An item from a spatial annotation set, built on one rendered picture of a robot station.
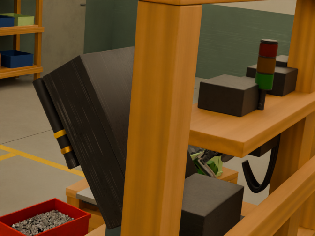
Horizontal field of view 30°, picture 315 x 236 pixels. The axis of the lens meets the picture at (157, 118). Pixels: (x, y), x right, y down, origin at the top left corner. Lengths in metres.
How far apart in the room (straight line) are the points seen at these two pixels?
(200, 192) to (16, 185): 3.36
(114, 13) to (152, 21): 9.89
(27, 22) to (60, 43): 1.42
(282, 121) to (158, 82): 0.60
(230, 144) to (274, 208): 0.39
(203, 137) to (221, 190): 0.50
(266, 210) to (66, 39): 8.45
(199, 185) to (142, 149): 0.79
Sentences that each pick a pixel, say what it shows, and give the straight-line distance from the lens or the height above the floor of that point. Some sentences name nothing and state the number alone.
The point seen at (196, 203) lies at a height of 1.24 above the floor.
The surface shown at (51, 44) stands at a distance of 9.69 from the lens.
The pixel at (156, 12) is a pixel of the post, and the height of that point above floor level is 1.83.
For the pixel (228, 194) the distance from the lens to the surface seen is 1.84.
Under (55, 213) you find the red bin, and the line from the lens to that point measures 2.47.
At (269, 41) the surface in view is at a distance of 1.62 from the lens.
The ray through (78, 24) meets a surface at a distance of 10.12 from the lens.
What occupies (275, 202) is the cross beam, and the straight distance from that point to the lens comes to 1.75.
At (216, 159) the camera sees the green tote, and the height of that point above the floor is 0.90.
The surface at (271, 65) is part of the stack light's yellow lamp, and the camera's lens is 1.63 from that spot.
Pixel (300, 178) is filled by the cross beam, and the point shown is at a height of 1.27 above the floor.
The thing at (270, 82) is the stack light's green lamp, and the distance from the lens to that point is 1.64.
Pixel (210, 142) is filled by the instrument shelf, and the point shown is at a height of 1.52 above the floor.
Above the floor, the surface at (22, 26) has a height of 0.84.
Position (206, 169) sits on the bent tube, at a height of 1.22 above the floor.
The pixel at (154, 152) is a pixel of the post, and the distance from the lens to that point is 1.11.
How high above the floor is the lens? 1.93
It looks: 15 degrees down
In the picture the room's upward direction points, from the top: 5 degrees clockwise
